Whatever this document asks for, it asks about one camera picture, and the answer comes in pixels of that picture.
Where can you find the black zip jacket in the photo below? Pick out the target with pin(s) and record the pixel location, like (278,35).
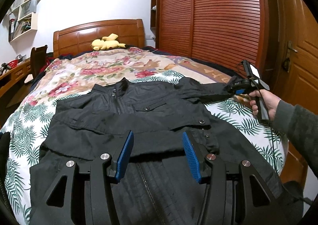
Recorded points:
(157,187)

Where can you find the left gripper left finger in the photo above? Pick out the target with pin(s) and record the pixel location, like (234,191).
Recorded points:
(81,192)

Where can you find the dark wooden chair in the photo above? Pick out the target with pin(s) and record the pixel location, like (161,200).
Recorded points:
(37,59)

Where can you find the floral and leaf bedspread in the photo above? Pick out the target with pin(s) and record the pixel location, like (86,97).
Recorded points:
(28,124)

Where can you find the phone mounted on gripper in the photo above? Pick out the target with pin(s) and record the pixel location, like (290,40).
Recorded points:
(250,70)

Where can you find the brass door handle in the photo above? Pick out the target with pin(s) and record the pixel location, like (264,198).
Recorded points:
(286,64)

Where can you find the small black tripod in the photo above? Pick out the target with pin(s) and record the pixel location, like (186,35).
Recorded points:
(4,67)

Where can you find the grey right sleeve forearm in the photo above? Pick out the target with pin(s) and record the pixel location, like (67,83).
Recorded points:
(300,127)

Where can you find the wooden bed headboard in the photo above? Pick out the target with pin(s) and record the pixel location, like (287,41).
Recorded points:
(77,39)

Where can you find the yellow plush toy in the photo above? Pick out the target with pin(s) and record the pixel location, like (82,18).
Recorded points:
(105,43)

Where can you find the person's right hand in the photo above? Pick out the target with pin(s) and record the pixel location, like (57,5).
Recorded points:
(270,100)

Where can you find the wooden room door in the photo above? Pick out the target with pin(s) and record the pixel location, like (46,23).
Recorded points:
(299,85)

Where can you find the white wall shelf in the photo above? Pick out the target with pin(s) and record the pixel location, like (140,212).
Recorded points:
(23,19)

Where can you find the red basket on desk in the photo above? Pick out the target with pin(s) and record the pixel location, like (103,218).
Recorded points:
(13,64)

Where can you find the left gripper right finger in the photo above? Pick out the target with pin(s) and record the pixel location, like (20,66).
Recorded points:
(252,200)

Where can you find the wooden desk cabinet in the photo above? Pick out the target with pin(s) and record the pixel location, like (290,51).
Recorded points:
(9,79)

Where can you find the brown louvred wardrobe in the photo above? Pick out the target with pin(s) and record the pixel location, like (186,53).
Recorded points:
(224,32)

